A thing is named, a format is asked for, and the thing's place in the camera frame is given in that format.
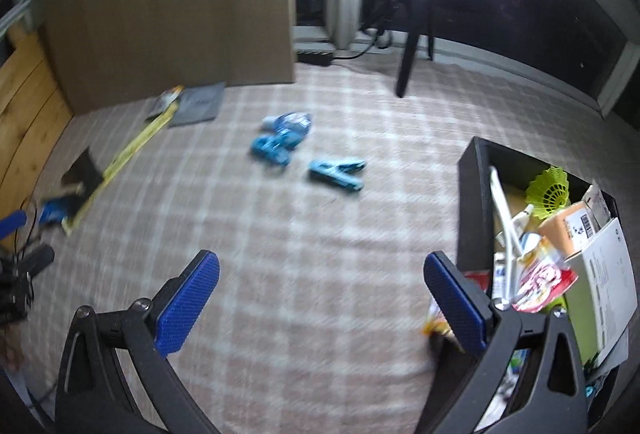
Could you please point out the yellow green shuttlecock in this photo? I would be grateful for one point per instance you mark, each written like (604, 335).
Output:
(549, 191)

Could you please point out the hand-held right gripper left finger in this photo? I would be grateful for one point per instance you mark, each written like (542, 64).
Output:
(187, 304)

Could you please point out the light blue white packet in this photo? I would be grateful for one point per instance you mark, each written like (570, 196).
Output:
(289, 123)

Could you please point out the large white green box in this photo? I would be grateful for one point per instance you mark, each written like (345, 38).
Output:
(607, 284)

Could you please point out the black packet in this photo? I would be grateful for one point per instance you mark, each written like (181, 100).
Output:
(82, 171)

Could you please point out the grey flat pouch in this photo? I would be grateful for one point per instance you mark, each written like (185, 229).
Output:
(199, 105)

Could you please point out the long yellow packet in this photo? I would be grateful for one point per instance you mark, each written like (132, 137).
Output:
(127, 151)

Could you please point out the orange cardboard box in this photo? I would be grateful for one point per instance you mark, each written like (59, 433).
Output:
(565, 229)

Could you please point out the black storage box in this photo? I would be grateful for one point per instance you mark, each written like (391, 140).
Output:
(470, 214)

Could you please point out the blue plastic clip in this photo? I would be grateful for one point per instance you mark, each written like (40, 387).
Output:
(336, 174)

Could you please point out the light wooden panel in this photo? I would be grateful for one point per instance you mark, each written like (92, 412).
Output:
(30, 114)

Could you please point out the grey yellow packet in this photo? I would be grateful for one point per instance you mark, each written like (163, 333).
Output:
(164, 101)

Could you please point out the plaid cloth covered desktop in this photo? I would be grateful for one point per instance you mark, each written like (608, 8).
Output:
(300, 239)

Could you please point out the red white snack packet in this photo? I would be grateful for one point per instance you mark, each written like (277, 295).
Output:
(542, 284)

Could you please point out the black power strip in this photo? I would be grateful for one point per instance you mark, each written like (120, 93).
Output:
(315, 55)

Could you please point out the wooden cabinet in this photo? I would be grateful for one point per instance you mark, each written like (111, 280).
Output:
(165, 4)

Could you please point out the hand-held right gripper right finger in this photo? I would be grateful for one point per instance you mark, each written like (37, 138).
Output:
(457, 304)

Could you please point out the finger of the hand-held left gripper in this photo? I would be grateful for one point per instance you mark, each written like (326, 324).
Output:
(39, 258)
(12, 222)

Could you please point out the yellow snack packet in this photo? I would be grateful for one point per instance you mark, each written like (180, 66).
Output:
(436, 321)

